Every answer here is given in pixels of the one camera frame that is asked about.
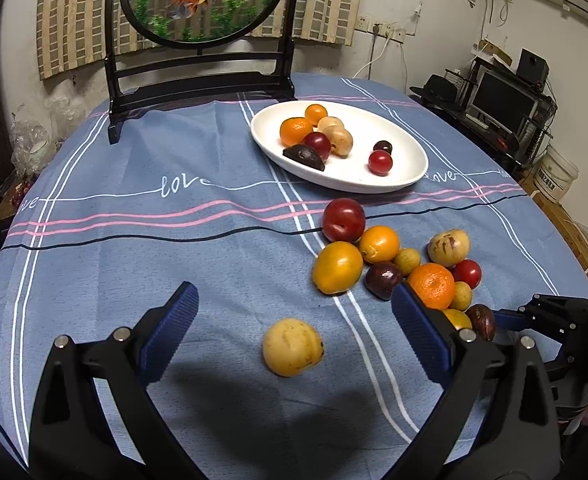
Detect black hat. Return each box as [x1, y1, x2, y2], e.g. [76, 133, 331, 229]
[409, 74, 459, 103]

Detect white power cable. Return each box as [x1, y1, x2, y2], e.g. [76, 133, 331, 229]
[351, 35, 392, 80]

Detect green-yellow round fruit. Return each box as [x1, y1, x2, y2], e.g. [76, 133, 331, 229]
[441, 308, 473, 332]

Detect wrinkled dark passion fruit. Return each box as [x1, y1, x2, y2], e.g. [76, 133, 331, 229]
[282, 143, 327, 172]

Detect black computer monitor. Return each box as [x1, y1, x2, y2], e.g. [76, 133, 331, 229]
[466, 67, 539, 133]

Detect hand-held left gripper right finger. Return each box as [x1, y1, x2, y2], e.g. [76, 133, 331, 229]
[391, 282, 562, 480]

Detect bumpy mandarin orange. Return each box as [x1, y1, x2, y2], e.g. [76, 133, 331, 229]
[406, 262, 456, 311]
[279, 116, 315, 147]

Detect white plastic bucket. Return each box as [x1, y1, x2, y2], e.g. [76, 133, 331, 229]
[532, 145, 579, 203]

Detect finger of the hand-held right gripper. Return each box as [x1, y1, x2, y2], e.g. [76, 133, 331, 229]
[521, 312, 588, 401]
[492, 294, 588, 332]

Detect dark maroon oblong fruit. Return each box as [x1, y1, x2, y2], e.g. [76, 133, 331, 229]
[465, 303, 497, 342]

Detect small bright red fruit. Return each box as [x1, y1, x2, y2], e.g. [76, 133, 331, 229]
[452, 259, 483, 289]
[368, 150, 393, 177]

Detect black speaker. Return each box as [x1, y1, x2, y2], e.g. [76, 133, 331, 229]
[516, 48, 549, 86]

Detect clear plastic bags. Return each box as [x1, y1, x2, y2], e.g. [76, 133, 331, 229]
[9, 95, 90, 176]

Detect yellow-orange round fruit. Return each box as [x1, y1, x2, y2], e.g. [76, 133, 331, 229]
[312, 241, 365, 296]

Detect beige checked curtain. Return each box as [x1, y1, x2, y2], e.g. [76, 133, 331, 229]
[36, 0, 367, 81]

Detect brown cardboard sheets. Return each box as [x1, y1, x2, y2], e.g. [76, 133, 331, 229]
[518, 170, 588, 271]

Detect white oval plate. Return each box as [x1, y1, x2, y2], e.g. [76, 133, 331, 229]
[250, 100, 429, 195]

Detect blue striped tablecloth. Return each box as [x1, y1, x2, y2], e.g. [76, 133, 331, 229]
[0, 72, 588, 476]

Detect dark red plum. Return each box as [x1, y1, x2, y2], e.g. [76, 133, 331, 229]
[322, 198, 366, 243]
[302, 131, 333, 161]

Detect striped yellow pepino melon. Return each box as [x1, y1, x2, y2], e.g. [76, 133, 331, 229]
[427, 228, 471, 268]

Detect small tan longan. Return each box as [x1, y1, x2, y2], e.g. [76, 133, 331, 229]
[448, 281, 473, 312]
[394, 247, 422, 277]

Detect flat cardboard box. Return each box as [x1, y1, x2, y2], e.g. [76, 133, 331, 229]
[471, 39, 513, 67]

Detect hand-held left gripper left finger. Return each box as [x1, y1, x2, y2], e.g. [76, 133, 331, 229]
[28, 281, 209, 480]

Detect black desk rack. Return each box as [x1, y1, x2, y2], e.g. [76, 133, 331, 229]
[409, 55, 557, 176]

